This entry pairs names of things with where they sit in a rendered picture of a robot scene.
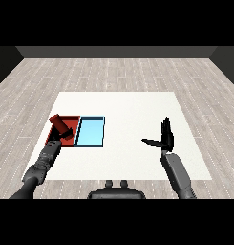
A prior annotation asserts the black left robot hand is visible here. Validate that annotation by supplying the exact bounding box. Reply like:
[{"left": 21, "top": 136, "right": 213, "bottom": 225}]
[{"left": 48, "top": 126, "right": 74, "bottom": 144}]

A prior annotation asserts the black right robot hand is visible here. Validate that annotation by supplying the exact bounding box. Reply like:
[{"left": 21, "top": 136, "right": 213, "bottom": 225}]
[{"left": 140, "top": 117, "right": 175, "bottom": 157}]

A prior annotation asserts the red can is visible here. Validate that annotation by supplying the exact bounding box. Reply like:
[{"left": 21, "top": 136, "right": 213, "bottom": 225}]
[{"left": 49, "top": 113, "right": 74, "bottom": 141}]

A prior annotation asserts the red shallow open box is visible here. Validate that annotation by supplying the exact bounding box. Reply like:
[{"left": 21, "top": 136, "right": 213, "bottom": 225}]
[{"left": 44, "top": 115, "right": 81, "bottom": 148}]

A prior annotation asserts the light blue shallow open box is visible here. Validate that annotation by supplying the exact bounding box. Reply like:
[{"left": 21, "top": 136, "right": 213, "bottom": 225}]
[{"left": 74, "top": 116, "right": 106, "bottom": 148}]

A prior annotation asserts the dark grey robot body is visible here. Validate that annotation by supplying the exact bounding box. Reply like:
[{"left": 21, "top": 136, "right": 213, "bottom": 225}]
[{"left": 87, "top": 180, "right": 147, "bottom": 200}]

